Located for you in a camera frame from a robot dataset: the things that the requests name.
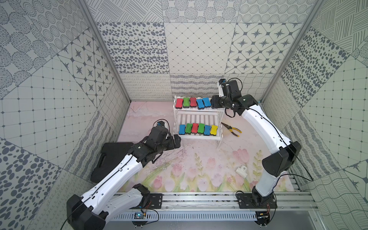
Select blue eraser shelf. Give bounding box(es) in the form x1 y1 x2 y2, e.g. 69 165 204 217
196 98 205 110
178 125 186 135
202 98 211 108
203 125 211 136

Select red eraser shelf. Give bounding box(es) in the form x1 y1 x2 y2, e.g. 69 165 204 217
175 98 184 109
191 123 199 134
189 97 197 108

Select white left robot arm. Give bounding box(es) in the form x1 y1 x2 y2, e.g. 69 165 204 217
65 125 181 230

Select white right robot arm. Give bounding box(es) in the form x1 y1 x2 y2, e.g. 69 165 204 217
211 78 301 203

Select green eraser lower shelf left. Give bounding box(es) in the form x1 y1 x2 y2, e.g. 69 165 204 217
185 123 193 134

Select green eraser shelf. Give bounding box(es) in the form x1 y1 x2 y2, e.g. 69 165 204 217
183 97 190 108
197 123 205 134
185 123 193 134

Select green eraser lower shelf right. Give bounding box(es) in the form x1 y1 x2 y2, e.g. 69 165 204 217
197 123 205 134

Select white slatted wooden shelf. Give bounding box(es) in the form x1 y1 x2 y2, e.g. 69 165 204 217
173 96 225 148

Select yellow eraser lower shelf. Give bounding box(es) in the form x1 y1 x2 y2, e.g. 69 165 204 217
210 125 218 136

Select green eraser upper shelf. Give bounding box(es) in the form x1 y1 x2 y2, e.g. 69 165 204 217
183 97 190 108

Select yellow black pliers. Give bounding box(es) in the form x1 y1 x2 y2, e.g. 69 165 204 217
221 122 242 137

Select black plastic case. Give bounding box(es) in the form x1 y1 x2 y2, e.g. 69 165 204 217
91 142 133 183

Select small white box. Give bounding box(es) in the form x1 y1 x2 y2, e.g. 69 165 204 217
236 165 248 179

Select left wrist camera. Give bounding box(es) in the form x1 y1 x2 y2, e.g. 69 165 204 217
157 121 165 127

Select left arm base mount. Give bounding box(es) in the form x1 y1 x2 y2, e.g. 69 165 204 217
137 193 163 209

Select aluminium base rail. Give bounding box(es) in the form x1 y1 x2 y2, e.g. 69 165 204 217
110 192 318 226

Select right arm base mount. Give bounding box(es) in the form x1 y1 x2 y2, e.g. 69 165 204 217
235 191 278 209

